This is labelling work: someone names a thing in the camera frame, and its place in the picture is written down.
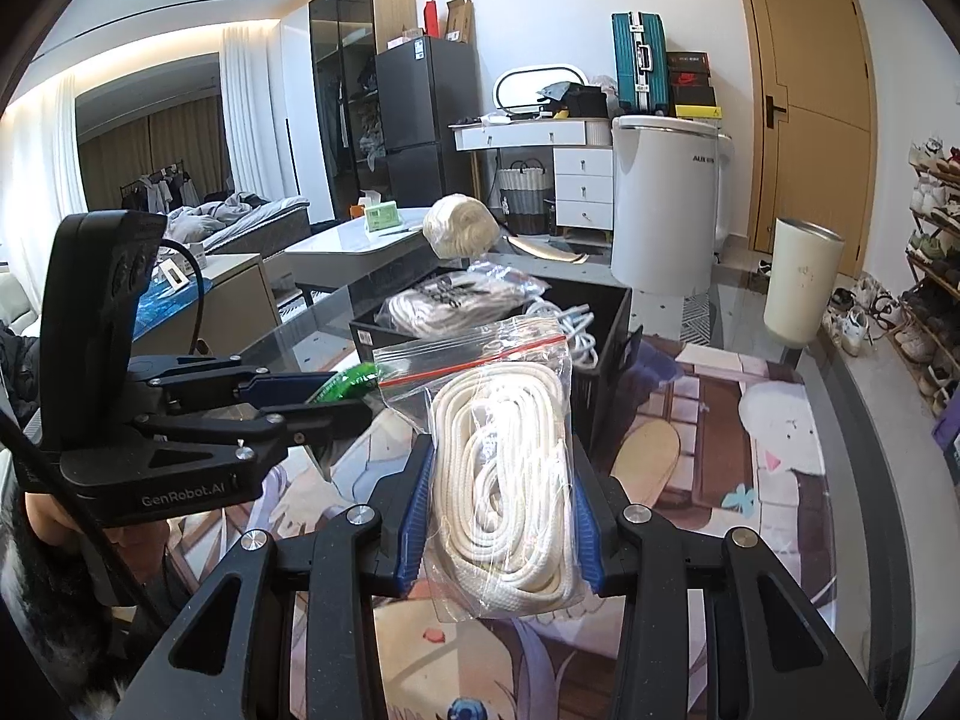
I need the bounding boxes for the teal suitcase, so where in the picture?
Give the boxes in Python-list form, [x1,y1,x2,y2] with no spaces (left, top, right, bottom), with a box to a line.
[612,11,670,115]

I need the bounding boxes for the white cable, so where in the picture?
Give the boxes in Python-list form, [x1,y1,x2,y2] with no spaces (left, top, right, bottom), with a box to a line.
[524,297,601,371]

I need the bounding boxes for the bagged cream rope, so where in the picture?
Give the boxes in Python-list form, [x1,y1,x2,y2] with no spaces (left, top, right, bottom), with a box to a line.
[371,313,591,623]

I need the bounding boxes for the purple bag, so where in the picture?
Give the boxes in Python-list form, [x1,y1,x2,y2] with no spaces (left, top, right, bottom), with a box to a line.
[932,392,960,465]

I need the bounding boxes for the white cylindrical appliance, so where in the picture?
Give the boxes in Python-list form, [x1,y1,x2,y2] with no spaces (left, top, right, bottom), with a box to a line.
[610,115,722,298]

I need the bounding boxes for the wooden shoe rack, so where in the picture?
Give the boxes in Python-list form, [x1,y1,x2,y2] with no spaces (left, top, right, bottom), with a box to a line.
[893,135,960,418]

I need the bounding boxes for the wooden door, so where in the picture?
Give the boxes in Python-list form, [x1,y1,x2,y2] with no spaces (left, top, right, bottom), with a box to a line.
[743,0,877,277]

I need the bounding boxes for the oval white mirror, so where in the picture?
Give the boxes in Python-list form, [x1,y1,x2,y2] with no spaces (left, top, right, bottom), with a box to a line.
[493,64,587,119]

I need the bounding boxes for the striped laundry basket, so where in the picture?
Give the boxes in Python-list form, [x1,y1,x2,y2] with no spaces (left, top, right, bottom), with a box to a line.
[496,160,553,236]

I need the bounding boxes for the bagged striped white socks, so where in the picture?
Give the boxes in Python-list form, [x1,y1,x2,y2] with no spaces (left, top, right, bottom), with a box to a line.
[376,260,548,338]

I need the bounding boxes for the bed with grey bedding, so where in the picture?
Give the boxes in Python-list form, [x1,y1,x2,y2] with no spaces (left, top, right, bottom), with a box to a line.
[164,192,311,259]

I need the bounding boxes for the dark glass wardrobe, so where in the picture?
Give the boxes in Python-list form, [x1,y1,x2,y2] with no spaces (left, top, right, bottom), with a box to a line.
[308,0,418,220]

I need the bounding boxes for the green white medicine packet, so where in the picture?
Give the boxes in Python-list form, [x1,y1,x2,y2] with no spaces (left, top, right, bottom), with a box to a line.
[306,362,377,405]

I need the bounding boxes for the black cardboard box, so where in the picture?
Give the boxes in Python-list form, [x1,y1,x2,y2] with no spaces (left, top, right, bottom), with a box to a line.
[350,275,631,454]

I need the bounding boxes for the cream bagged yarn bundle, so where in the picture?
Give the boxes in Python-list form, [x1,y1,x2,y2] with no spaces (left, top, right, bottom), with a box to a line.
[421,193,501,260]

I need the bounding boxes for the black refrigerator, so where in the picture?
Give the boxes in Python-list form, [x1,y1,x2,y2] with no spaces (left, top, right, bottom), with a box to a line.
[376,36,482,206]

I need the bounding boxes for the cream trash bin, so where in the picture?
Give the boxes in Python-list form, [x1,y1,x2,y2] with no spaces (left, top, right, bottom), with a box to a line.
[763,218,844,348]

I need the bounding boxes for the person's left hand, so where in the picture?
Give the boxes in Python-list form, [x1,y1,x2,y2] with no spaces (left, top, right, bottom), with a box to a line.
[22,492,171,564]

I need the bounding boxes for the white drawer desk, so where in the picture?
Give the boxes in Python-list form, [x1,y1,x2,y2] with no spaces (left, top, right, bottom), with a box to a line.
[451,117,615,232]

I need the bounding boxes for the white coffee table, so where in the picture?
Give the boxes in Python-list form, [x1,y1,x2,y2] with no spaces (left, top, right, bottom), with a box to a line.
[285,220,436,293]

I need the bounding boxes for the stacked shoe boxes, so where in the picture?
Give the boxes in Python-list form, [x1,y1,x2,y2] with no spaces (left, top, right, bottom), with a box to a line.
[665,50,721,119]

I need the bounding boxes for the green tissue box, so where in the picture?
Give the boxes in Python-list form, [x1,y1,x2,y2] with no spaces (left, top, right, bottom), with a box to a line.
[364,202,404,234]

